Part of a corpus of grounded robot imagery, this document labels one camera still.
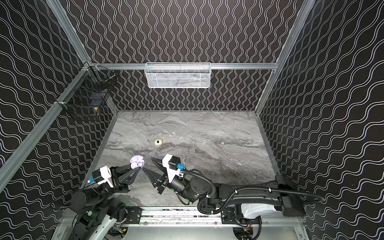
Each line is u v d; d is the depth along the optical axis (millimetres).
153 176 468
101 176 463
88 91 940
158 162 529
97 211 532
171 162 425
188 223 738
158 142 1002
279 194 420
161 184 453
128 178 533
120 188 522
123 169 541
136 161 546
